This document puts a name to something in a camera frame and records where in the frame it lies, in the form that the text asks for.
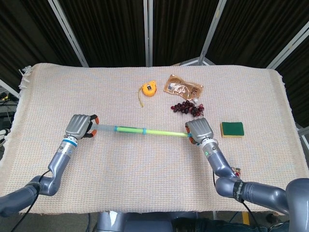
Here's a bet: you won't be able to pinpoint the pink woven tablecloth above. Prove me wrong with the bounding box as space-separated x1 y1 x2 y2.
0 62 309 216

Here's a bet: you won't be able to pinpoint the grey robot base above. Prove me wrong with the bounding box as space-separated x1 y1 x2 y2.
96 210 179 232

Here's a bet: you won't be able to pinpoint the blue green water pump toy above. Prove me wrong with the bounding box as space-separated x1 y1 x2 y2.
93 123 201 146

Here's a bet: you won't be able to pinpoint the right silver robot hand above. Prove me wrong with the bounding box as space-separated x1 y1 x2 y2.
184 118 215 145

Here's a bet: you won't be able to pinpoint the black folding screen panels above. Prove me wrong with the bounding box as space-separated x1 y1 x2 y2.
0 0 309 129

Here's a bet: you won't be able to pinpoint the bunch of dark red grapes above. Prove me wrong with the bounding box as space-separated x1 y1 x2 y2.
170 101 206 119

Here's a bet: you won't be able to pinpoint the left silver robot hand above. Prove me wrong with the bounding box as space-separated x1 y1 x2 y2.
65 114 100 140

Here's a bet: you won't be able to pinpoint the green and yellow sponge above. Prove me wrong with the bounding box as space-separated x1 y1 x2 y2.
220 121 245 139

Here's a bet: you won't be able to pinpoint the brown foil snack packet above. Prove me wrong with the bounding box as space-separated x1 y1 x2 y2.
163 74 203 102

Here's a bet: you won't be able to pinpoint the yellow tape measure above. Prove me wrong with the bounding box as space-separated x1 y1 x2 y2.
138 82 158 108

